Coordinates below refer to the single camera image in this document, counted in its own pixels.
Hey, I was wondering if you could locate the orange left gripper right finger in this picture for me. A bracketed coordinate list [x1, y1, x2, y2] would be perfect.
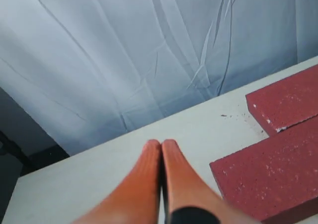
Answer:
[161, 139, 258, 224]

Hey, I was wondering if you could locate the light blue backdrop cloth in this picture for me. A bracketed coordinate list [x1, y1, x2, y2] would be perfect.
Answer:
[0, 0, 318, 155]

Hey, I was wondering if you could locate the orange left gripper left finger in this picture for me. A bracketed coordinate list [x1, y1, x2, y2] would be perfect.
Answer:
[73, 140, 160, 224]

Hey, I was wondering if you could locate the red brick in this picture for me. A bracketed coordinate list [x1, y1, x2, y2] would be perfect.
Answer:
[210, 117, 318, 224]
[245, 65, 318, 136]

